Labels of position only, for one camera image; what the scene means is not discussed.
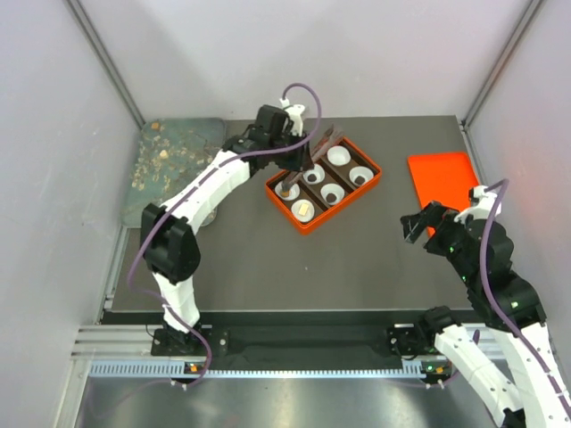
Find orange chocolate box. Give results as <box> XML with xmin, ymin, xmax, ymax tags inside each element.
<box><xmin>265</xmin><ymin>137</ymin><xmax>382</xmax><ymax>235</ymax></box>

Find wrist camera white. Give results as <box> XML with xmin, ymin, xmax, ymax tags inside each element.
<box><xmin>254</xmin><ymin>98</ymin><xmax>306</xmax><ymax>136</ymax></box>
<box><xmin>454</xmin><ymin>185</ymin><xmax>498</xmax><ymax>225</ymax></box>

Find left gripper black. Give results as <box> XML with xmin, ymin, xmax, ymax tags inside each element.
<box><xmin>269</xmin><ymin>127</ymin><xmax>314</xmax><ymax>172</ymax></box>

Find white paper cup front left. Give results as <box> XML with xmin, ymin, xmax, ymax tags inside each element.
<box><xmin>274</xmin><ymin>180</ymin><xmax>301</xmax><ymax>202</ymax></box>

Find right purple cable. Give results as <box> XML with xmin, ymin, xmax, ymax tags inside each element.
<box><xmin>479</xmin><ymin>178</ymin><xmax>571</xmax><ymax>416</ymax></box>

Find black mounting base rail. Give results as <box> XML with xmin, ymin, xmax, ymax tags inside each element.
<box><xmin>70</xmin><ymin>307</ymin><xmax>559</xmax><ymax>380</ymax></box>

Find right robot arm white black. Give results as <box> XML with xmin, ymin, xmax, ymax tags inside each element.
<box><xmin>400</xmin><ymin>202</ymin><xmax>570</xmax><ymax>427</ymax></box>

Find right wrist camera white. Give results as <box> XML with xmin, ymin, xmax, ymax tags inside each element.
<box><xmin>454</xmin><ymin>185</ymin><xmax>498</xmax><ymax>225</ymax></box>

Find white paper cup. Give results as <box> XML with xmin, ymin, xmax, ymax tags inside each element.
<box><xmin>302</xmin><ymin>164</ymin><xmax>326</xmax><ymax>185</ymax></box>
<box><xmin>320</xmin><ymin>183</ymin><xmax>345</xmax><ymax>206</ymax></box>
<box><xmin>349</xmin><ymin>166</ymin><xmax>375</xmax><ymax>187</ymax></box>
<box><xmin>274</xmin><ymin>180</ymin><xmax>301</xmax><ymax>202</ymax></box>
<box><xmin>291</xmin><ymin>199</ymin><xmax>315</xmax><ymax>223</ymax></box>
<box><xmin>327</xmin><ymin>145</ymin><xmax>352</xmax><ymax>167</ymax></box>

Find white paper cup middle right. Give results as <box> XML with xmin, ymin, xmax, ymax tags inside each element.
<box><xmin>320</xmin><ymin>183</ymin><xmax>345</xmax><ymax>206</ymax></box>

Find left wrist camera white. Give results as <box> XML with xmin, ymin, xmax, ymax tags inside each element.
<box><xmin>254</xmin><ymin>98</ymin><xmax>306</xmax><ymax>136</ymax></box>

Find white paper cup front right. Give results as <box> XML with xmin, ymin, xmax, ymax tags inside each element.
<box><xmin>291</xmin><ymin>199</ymin><xmax>315</xmax><ymax>223</ymax></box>

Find metal tongs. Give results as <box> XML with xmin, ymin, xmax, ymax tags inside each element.
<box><xmin>284</xmin><ymin>125</ymin><xmax>344</xmax><ymax>183</ymax></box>

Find white paper cup middle left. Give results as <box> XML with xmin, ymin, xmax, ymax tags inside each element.
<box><xmin>302</xmin><ymin>164</ymin><xmax>326</xmax><ymax>185</ymax></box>

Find white paper cup back left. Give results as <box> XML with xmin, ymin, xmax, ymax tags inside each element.
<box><xmin>327</xmin><ymin>145</ymin><xmax>352</xmax><ymax>167</ymax></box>

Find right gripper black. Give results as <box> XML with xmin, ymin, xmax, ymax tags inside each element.
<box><xmin>400</xmin><ymin>199</ymin><xmax>479</xmax><ymax>284</ymax></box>

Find orange box lid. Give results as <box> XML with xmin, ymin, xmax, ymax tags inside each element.
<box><xmin>408</xmin><ymin>152</ymin><xmax>480</xmax><ymax>237</ymax></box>

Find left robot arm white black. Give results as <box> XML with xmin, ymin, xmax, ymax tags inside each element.
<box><xmin>140</xmin><ymin>99</ymin><xmax>310</xmax><ymax>354</ymax></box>

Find white paper cup back right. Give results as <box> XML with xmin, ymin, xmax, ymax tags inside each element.
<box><xmin>349</xmin><ymin>166</ymin><xmax>375</xmax><ymax>187</ymax></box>

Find cream white chocolate bar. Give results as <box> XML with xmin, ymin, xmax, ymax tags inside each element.
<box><xmin>298</xmin><ymin>203</ymin><xmax>310</xmax><ymax>216</ymax></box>

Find floral blue tray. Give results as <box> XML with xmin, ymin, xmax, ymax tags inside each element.
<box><xmin>120</xmin><ymin>119</ymin><xmax>226</xmax><ymax>228</ymax></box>

